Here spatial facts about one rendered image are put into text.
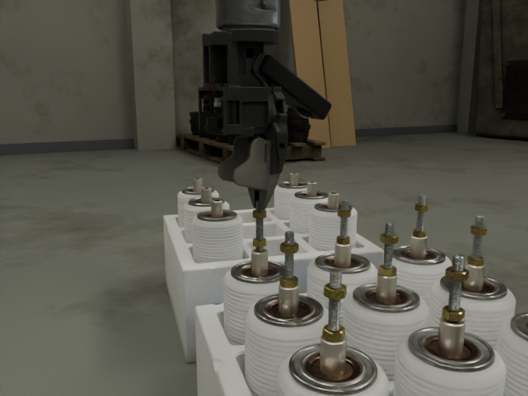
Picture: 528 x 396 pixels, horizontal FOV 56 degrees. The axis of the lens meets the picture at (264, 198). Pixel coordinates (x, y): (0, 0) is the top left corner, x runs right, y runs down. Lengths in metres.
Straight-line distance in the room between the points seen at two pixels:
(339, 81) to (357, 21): 0.88
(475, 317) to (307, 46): 3.64
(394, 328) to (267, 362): 0.14
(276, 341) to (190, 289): 0.39
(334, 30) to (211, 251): 3.61
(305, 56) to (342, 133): 0.69
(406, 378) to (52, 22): 3.81
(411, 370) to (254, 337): 0.16
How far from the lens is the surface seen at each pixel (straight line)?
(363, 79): 5.01
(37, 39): 4.07
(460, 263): 0.47
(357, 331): 0.58
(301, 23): 4.18
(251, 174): 0.59
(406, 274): 0.71
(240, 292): 0.62
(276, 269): 0.66
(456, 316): 0.49
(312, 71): 4.10
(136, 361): 0.98
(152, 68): 3.99
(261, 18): 0.58
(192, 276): 0.88
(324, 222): 0.97
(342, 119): 4.23
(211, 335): 0.66
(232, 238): 0.91
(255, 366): 0.55
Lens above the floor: 0.49
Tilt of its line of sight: 13 degrees down
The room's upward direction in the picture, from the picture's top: straight up
